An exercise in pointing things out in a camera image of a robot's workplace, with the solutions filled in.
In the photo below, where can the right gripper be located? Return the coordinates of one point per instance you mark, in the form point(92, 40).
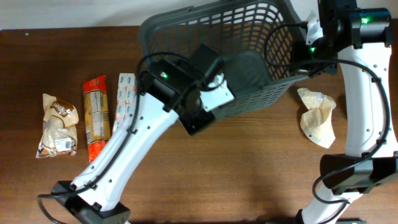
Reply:
point(298, 53)

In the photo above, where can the grey plastic basket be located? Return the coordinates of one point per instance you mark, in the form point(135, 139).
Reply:
point(255, 41)

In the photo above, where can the white blue tissue pack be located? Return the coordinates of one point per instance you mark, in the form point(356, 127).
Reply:
point(126, 98)

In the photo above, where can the orange pasta package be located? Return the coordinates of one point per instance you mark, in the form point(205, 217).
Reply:
point(97, 125)

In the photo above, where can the brown white snack bag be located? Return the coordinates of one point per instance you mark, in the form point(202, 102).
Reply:
point(59, 135)

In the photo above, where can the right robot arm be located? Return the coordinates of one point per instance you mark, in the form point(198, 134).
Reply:
point(360, 41)

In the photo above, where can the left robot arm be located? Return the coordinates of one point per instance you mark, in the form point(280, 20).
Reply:
point(170, 88)

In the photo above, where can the crumpled beige paper bag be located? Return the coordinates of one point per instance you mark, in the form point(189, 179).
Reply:
point(316, 122)

